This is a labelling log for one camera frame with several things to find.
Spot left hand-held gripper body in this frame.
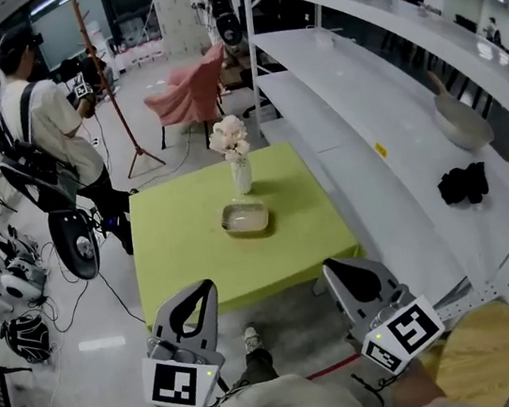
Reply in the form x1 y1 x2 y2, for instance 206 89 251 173
135 324 232 407

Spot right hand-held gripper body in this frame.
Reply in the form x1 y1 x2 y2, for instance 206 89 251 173
340 280 453 383

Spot person's right forearm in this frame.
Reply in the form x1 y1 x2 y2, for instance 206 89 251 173
381 353 451 407

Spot person's white shoe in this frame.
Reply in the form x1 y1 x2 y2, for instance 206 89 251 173
240 323 265 355

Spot person's leg in dark trousers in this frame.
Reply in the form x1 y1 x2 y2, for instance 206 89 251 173
228 345 281 390

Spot green square table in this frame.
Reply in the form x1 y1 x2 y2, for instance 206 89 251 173
119 132 370 332

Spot round wooden stool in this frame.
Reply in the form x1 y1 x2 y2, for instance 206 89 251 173
412 298 509 407

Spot clear glass dish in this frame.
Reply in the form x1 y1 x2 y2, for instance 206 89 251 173
217 197 273 238

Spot black cloth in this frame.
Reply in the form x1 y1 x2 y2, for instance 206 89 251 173
434 159 493 211

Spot black and white backpack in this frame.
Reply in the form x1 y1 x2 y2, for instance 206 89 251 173
0 310 56 369

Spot white ribbed vase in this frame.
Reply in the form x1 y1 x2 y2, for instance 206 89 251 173
228 152 256 198

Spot white round device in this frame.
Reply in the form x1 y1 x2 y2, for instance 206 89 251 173
0 251 52 307

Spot beige frying pan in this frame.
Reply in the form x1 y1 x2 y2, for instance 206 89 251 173
426 62 498 157

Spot white metal shelf unit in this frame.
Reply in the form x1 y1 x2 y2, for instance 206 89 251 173
237 0 509 341

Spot pale pink flower bunch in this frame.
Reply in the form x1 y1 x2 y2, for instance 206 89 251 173
204 112 253 166

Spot pink armchair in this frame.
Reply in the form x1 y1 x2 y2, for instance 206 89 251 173
136 41 240 158

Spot wooden coat stand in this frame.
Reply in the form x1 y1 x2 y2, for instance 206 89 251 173
70 0 169 185

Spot black floor cable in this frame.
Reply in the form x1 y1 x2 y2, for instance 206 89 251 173
32 257 149 342

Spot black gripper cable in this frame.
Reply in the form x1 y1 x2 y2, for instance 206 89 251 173
349 366 402 407
190 378 256 407

